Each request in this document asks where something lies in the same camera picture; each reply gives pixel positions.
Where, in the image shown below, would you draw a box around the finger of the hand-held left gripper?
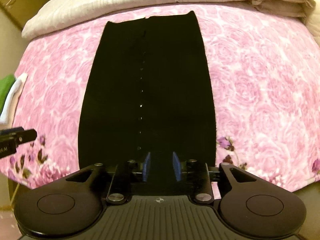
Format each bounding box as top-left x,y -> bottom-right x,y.
0,127 -> 25,136
14,129 -> 38,146

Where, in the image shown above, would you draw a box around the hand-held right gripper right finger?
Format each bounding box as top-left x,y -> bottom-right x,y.
172,151 -> 258,204

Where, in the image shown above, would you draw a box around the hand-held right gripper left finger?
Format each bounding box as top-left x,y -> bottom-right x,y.
65,152 -> 152,204

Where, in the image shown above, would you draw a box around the black buttoned garment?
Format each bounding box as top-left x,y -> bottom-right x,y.
77,10 -> 217,196

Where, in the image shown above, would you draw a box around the pink floral blanket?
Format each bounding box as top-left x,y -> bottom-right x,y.
0,3 -> 320,191

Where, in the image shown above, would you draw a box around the wooden wardrobe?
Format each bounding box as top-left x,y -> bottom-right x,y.
0,0 -> 52,32

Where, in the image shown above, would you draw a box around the beige striped folded quilt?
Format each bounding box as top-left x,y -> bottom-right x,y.
21,0 -> 317,39

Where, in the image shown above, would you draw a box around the white pillow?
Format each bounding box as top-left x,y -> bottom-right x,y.
305,10 -> 320,46

